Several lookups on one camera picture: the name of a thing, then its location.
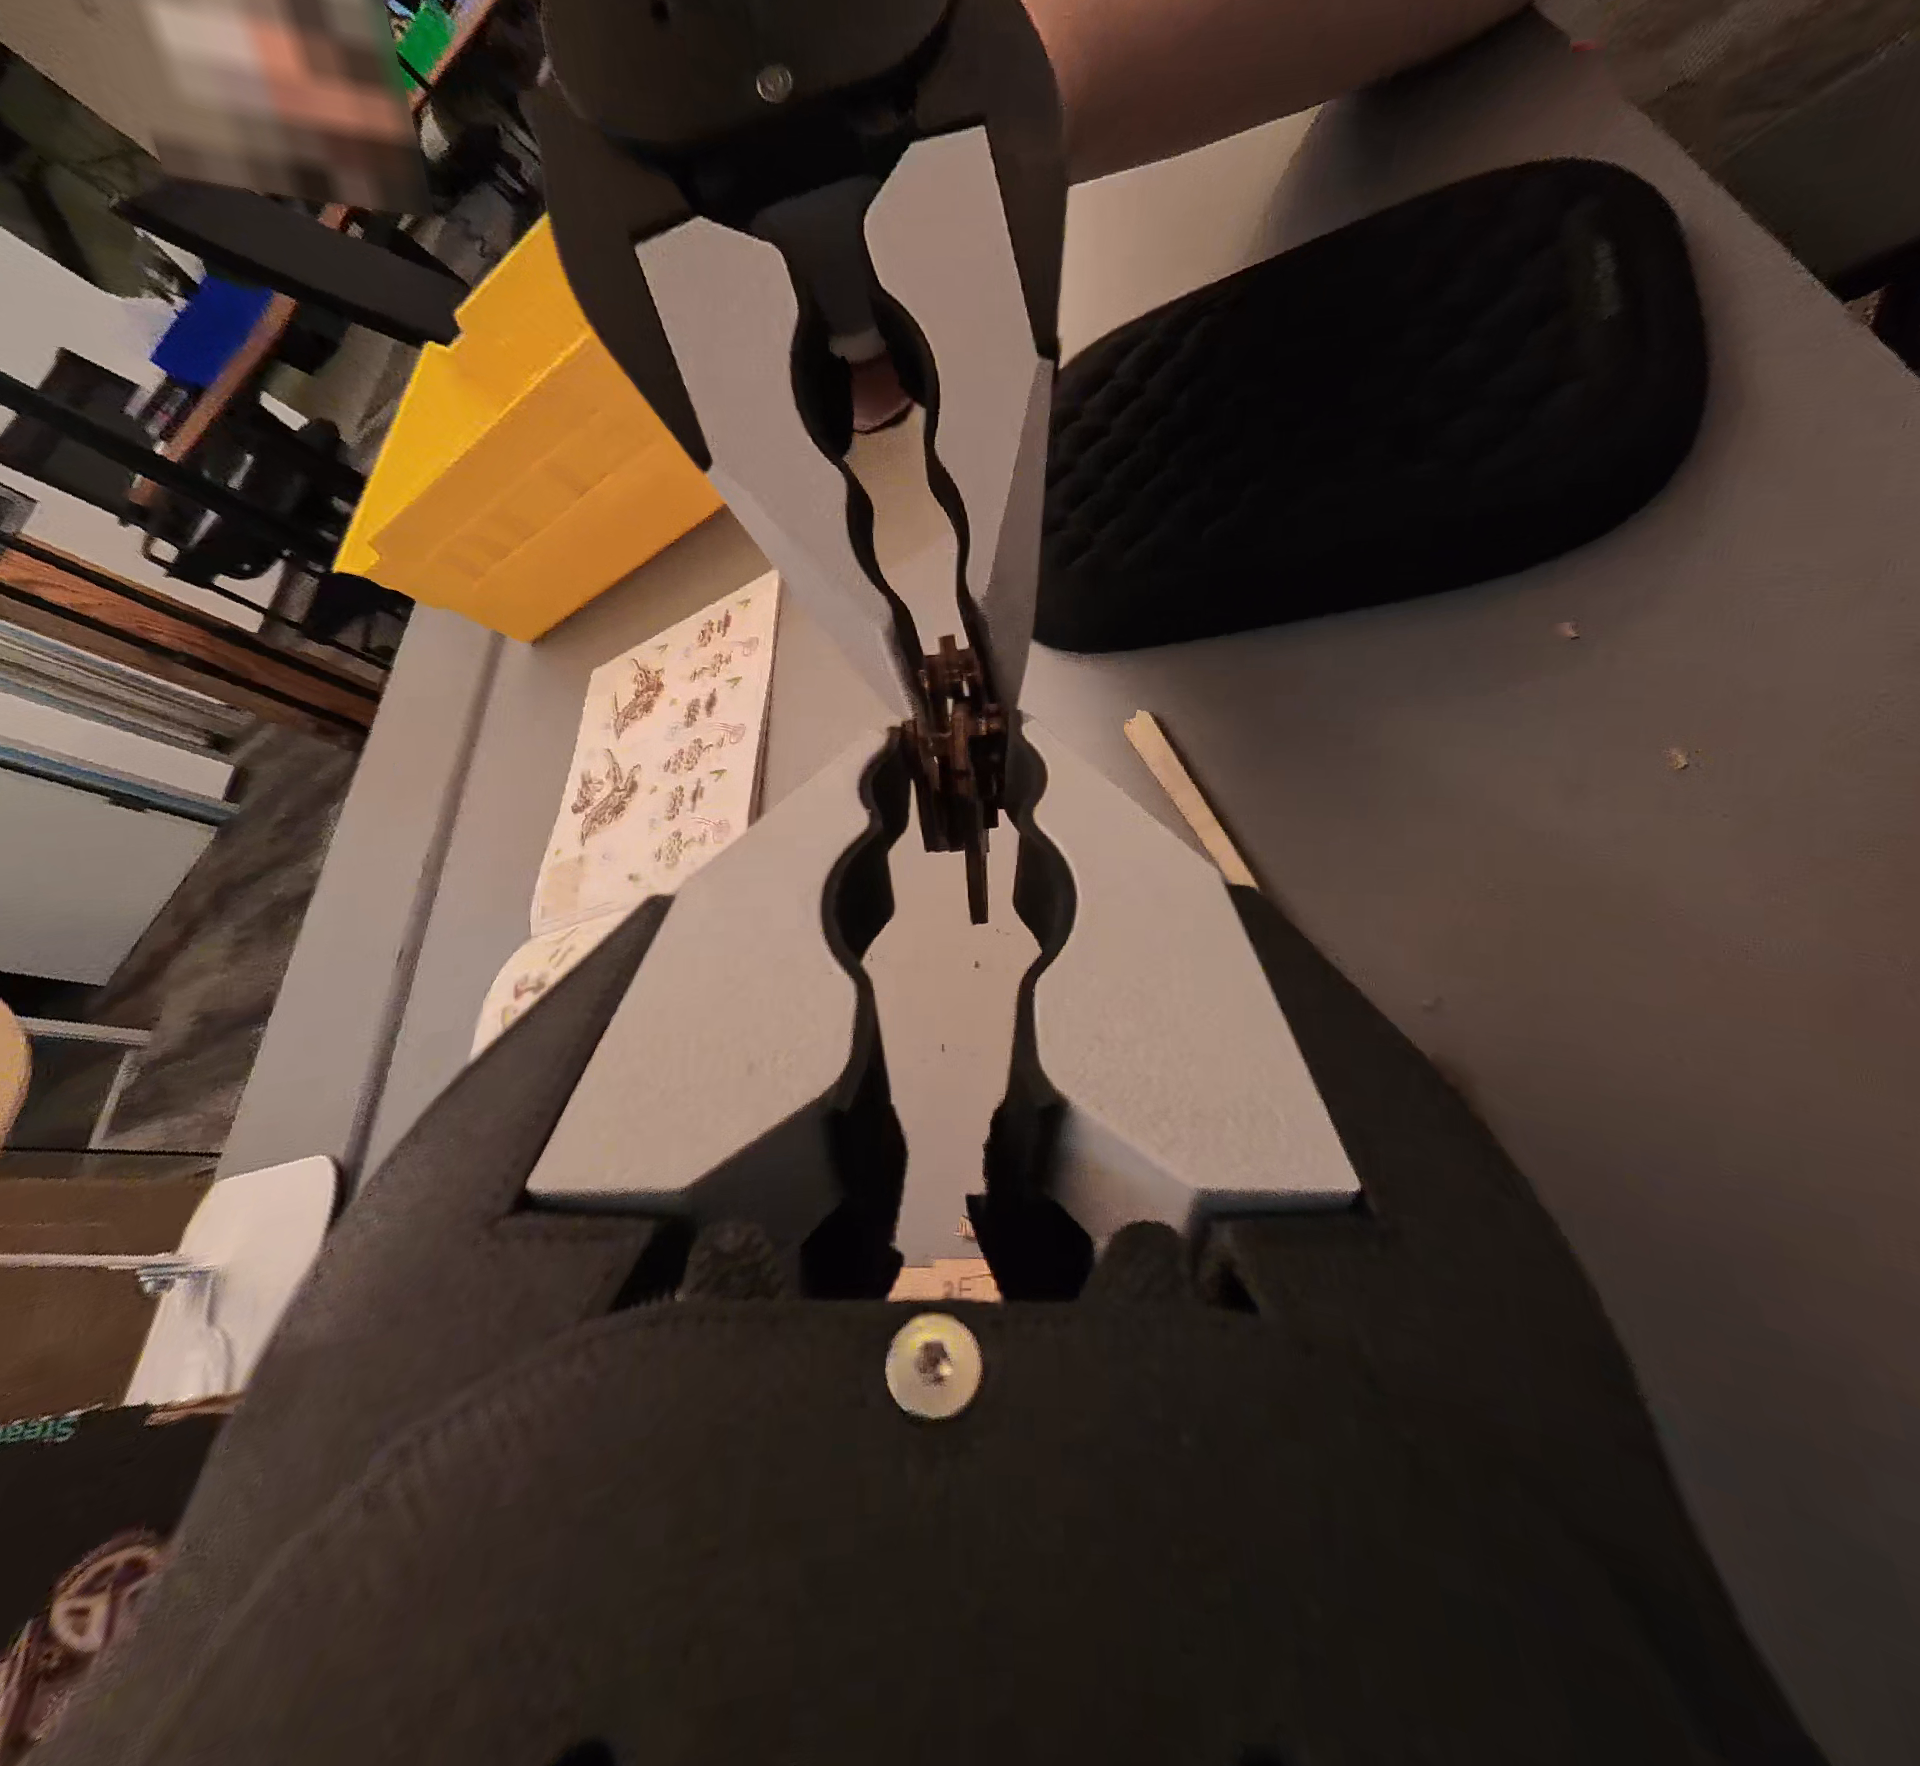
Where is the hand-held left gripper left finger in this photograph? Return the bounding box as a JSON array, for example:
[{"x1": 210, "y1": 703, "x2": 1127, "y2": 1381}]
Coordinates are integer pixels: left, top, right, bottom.
[{"x1": 524, "y1": 730, "x2": 920, "y2": 1302}]

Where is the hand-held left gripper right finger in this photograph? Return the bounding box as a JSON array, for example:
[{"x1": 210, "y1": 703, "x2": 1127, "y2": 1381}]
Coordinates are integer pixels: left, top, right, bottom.
[{"x1": 984, "y1": 714, "x2": 1365, "y2": 1302}]

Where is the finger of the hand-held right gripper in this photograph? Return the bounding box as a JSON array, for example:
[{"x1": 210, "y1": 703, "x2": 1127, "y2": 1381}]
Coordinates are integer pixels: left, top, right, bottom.
[
  {"x1": 870, "y1": 122, "x2": 1057, "y2": 689},
  {"x1": 637, "y1": 216, "x2": 925, "y2": 720}
]

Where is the small wooden model assembly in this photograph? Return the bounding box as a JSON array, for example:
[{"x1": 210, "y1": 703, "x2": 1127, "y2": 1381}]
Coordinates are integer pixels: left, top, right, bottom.
[{"x1": 898, "y1": 632, "x2": 1007, "y2": 927}]

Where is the black model kit box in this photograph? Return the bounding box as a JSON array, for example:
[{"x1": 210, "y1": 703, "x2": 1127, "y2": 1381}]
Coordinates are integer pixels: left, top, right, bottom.
[{"x1": 0, "y1": 1406, "x2": 229, "y2": 1766}]

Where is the yellow plastic bin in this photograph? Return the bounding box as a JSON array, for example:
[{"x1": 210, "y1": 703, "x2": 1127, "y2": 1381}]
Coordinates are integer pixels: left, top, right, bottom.
[{"x1": 329, "y1": 211, "x2": 731, "y2": 642}]

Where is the thin wooden stick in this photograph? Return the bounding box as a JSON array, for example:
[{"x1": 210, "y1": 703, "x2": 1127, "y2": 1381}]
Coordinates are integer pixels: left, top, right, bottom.
[{"x1": 1127, "y1": 711, "x2": 1263, "y2": 887}]

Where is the illustrated instruction booklet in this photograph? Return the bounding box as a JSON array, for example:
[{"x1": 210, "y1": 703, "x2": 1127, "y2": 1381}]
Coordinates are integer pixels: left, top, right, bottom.
[{"x1": 474, "y1": 566, "x2": 782, "y2": 1062}]

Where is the black padded wrist rest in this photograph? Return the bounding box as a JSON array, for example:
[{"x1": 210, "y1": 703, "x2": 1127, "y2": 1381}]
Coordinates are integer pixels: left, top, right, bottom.
[{"x1": 1037, "y1": 156, "x2": 1711, "y2": 657}]

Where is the blue storage bin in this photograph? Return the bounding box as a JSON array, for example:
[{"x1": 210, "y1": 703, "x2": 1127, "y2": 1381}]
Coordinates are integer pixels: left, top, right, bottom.
[{"x1": 149, "y1": 279, "x2": 281, "y2": 390}]

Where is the brown cardboard box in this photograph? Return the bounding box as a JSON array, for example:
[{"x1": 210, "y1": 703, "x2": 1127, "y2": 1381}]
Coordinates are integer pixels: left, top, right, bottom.
[{"x1": 0, "y1": 1175, "x2": 210, "y2": 1423}]

